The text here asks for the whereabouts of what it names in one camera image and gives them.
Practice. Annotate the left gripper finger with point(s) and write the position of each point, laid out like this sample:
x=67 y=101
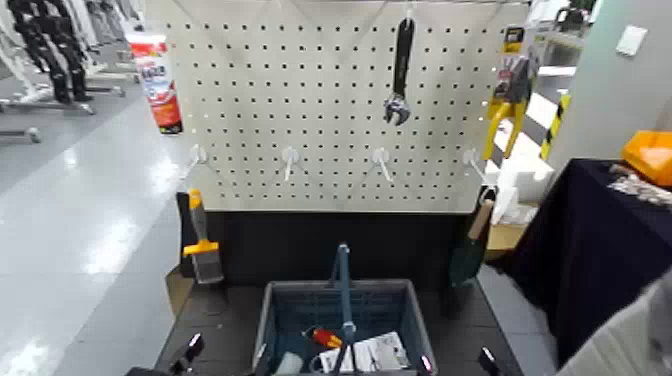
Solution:
x=191 y=349
x=261 y=356

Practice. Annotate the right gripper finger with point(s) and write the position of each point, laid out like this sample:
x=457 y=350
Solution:
x=488 y=362
x=425 y=365

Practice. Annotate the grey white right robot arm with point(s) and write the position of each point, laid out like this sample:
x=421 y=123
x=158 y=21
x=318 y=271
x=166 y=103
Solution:
x=619 y=336

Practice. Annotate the blue grey folding crate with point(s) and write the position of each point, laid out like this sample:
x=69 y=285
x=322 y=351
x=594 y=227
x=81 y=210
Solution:
x=294 y=284

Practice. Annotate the white product package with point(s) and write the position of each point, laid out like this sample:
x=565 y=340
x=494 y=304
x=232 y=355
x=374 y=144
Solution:
x=383 y=352

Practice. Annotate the red yellow screwdriver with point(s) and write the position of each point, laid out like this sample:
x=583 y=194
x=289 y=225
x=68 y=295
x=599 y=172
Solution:
x=326 y=337

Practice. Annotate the yellow grey paint brush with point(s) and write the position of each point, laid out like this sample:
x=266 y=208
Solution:
x=206 y=262

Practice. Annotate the brown cardboard box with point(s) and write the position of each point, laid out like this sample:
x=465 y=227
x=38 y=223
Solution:
x=504 y=239

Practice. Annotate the table with dark cloth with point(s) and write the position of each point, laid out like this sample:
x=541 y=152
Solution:
x=593 y=252

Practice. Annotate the white foam blocks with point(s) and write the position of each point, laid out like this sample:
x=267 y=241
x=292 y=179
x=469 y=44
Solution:
x=525 y=184

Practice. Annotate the white pegboard hook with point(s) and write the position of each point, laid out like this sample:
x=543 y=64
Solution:
x=409 y=10
x=380 y=156
x=290 y=156
x=471 y=157
x=198 y=155

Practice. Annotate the grey parts pile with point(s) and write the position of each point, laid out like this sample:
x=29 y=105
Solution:
x=640 y=190

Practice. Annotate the red white sealant tube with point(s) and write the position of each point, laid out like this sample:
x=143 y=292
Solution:
x=160 y=89

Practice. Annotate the orange plastic bin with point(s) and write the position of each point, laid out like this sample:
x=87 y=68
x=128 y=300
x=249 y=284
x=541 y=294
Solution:
x=648 y=155

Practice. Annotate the black adjustable wrench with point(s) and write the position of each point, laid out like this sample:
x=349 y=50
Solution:
x=403 y=58

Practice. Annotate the white pegboard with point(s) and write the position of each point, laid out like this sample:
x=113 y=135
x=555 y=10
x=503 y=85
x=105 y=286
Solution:
x=336 y=55

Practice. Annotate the black robot on stand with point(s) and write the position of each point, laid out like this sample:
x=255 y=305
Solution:
x=52 y=47

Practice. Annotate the yellow black striped post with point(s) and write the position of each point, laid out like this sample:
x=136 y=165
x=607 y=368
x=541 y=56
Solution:
x=554 y=126

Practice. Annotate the white wall switch plate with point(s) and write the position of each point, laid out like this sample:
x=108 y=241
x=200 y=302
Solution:
x=631 y=40

